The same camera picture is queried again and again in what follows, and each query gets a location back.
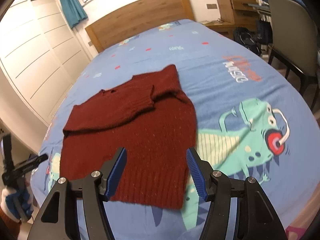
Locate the dark red knit sweater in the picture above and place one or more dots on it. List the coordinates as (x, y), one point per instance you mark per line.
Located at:
(153, 119)

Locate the wooden headboard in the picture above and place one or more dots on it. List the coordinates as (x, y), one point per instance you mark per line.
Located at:
(135, 18)

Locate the wooden bedside desk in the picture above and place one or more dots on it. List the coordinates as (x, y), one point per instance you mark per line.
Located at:
(234, 14)

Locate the white wardrobe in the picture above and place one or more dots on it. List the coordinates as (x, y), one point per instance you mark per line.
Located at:
(40, 55)

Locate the teal curtain left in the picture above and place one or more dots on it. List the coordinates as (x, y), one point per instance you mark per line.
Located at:
(73, 11)

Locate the grey chair with black legs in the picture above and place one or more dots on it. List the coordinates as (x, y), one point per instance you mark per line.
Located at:
(294, 41)

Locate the black backpack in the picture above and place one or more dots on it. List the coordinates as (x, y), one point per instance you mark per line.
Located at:
(244, 37)

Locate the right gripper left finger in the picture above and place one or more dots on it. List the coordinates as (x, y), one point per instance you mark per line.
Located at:
(58, 216)

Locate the blue white gloved left hand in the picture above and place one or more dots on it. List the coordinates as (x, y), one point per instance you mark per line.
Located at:
(17, 204)

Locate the blue dinosaur print bedsheet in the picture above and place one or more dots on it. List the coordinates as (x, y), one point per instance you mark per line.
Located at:
(236, 95)

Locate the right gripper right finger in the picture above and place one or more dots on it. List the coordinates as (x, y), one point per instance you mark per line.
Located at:
(255, 216)

